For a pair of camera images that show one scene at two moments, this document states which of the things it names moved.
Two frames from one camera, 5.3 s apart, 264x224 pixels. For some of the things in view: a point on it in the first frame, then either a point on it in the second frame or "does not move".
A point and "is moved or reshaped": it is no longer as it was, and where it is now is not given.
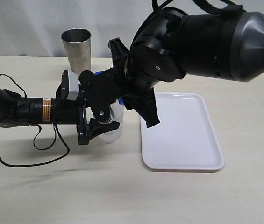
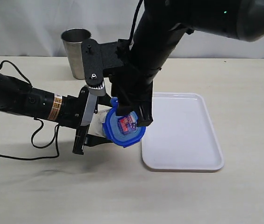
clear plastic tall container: (115, 135) is moved or reshaped
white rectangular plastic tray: (185, 139) does not move
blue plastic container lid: (121, 100) is moved or reshaped
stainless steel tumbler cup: (77, 44) does not move
